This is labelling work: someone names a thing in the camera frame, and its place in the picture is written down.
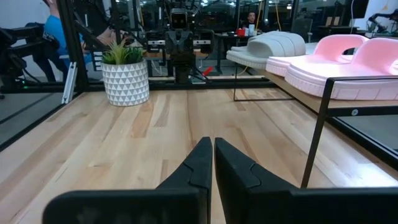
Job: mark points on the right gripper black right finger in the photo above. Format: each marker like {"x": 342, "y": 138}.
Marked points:
{"x": 264, "y": 202}

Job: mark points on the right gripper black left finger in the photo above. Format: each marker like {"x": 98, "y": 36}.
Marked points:
{"x": 174, "y": 205}

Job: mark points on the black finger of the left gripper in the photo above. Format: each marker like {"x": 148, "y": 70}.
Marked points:
{"x": 186, "y": 43}
{"x": 172, "y": 43}

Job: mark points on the grey slide sandal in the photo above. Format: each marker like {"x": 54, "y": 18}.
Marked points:
{"x": 237, "y": 48}
{"x": 273, "y": 43}

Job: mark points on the pink slide sandal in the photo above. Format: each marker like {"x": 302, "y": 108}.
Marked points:
{"x": 335, "y": 46}
{"x": 342, "y": 77}

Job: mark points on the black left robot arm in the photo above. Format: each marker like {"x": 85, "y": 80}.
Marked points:
{"x": 182, "y": 68}

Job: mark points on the black background robot arm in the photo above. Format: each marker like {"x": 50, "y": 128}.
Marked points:
{"x": 384, "y": 18}

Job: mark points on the small red tool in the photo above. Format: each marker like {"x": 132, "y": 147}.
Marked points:
{"x": 207, "y": 71}

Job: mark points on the dark background table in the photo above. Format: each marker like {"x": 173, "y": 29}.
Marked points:
{"x": 224, "y": 39}

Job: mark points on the person's hand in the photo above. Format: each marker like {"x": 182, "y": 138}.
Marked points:
{"x": 107, "y": 36}

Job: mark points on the green plant in patterned pot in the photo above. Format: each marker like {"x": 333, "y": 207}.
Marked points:
{"x": 126, "y": 84}

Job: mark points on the red cup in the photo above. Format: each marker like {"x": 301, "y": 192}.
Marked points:
{"x": 241, "y": 32}

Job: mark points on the white cup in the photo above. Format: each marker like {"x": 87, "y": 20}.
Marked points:
{"x": 251, "y": 30}

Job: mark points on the person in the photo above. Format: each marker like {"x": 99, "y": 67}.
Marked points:
{"x": 251, "y": 17}
{"x": 54, "y": 28}

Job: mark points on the grey office chair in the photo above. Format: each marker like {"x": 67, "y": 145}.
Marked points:
{"x": 301, "y": 28}

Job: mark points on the black robot rig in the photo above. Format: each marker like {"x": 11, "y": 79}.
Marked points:
{"x": 18, "y": 34}

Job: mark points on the black monitor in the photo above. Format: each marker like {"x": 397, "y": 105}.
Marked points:
{"x": 360, "y": 8}

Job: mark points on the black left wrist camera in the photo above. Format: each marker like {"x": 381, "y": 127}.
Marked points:
{"x": 178, "y": 18}

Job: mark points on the silver aluminium bracket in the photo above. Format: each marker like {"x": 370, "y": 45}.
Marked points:
{"x": 70, "y": 81}

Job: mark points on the wooden shelf with black frame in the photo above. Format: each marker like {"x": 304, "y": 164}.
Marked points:
{"x": 367, "y": 103}

